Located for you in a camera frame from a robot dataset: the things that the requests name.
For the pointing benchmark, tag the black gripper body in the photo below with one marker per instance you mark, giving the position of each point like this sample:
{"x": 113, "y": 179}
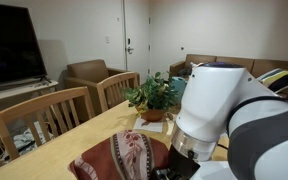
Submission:
{"x": 179, "y": 167}

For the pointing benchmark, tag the red patterned towel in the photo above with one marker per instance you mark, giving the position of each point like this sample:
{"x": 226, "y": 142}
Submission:
{"x": 126, "y": 155}

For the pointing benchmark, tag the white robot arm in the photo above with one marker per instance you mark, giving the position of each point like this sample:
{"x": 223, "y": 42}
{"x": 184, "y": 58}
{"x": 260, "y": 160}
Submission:
{"x": 230, "y": 127}

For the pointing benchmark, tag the white paper under plant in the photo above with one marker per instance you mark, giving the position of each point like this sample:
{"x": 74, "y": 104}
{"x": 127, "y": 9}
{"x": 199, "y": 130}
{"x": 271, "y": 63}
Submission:
{"x": 141, "y": 124}

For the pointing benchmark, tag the potted green plant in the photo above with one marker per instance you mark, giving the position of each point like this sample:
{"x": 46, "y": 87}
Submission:
{"x": 153, "y": 98}

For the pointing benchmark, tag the wooden chair by armchair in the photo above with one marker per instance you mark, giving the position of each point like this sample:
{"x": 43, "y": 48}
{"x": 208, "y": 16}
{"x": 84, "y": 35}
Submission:
{"x": 111, "y": 90}

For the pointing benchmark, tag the striped cushion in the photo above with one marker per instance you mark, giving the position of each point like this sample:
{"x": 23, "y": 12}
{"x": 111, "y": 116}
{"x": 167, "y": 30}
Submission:
{"x": 275, "y": 79}

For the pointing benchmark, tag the brown armchair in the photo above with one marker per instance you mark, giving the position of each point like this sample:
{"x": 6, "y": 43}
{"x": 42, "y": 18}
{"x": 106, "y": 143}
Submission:
{"x": 89, "y": 74}

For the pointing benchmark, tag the white tv stand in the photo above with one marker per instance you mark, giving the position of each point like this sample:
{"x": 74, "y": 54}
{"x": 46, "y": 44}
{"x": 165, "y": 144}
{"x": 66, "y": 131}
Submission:
{"x": 38, "y": 86}

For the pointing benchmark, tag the black flat-screen television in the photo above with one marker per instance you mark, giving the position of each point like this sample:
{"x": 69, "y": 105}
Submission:
{"x": 20, "y": 55}

